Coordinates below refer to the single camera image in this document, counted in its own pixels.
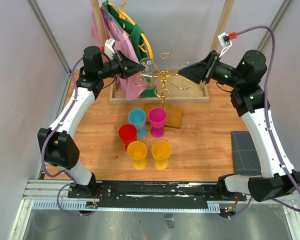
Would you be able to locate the dark grey folded cloth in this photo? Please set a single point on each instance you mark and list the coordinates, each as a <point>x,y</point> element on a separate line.
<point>244,155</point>

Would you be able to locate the clear wine glass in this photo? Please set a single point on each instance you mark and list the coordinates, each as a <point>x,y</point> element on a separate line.
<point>147,80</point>

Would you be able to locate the wooden rack base board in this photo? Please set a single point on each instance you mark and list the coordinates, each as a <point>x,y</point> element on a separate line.
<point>174,115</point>

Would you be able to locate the yellow plastic cup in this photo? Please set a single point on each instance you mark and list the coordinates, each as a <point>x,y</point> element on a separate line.
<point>137,151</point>
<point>161,151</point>

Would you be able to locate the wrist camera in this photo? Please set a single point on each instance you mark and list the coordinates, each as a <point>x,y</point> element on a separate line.
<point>225,41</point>
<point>109,48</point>

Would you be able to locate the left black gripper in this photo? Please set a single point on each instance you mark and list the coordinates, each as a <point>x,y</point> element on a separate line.
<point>127,66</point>

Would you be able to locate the red plastic cup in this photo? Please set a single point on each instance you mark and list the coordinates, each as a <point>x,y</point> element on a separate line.
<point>128,134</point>

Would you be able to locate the blue plastic goblet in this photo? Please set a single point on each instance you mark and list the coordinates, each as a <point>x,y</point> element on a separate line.
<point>137,117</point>

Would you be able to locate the magenta plastic goblet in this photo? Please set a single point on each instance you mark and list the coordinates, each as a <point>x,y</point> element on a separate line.
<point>157,118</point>

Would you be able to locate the yellow clothes hanger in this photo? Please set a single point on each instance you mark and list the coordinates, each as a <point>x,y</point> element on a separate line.
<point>136,35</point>

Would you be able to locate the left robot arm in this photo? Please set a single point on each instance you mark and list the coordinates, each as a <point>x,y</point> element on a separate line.
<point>59,152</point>

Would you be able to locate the grey clothes hanger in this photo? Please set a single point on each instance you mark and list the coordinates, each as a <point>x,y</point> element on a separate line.
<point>111,23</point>

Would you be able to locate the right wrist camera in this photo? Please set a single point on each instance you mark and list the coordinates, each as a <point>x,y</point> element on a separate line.
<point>225,41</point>

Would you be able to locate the right yellow plastic cup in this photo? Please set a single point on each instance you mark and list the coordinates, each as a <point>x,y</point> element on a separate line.
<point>161,151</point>

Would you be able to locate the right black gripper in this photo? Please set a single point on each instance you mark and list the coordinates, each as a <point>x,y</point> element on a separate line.
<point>196,72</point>

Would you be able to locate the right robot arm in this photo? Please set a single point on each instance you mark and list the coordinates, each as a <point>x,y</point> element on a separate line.
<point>278,176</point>

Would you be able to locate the black mounting rail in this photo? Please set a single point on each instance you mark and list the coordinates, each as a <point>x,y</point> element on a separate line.
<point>153,194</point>

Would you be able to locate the pink shirt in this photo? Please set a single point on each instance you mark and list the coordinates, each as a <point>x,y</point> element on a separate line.
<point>131,90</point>

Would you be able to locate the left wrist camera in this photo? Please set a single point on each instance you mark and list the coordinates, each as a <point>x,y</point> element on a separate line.
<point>109,48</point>

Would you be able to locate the wooden clothes rack frame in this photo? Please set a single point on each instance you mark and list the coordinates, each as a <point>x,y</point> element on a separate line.
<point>201,93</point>

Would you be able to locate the left yellow plastic cup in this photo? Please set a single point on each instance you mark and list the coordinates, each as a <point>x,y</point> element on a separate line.
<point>137,151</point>

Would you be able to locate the green shirt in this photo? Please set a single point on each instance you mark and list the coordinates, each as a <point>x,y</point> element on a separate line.
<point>128,39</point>

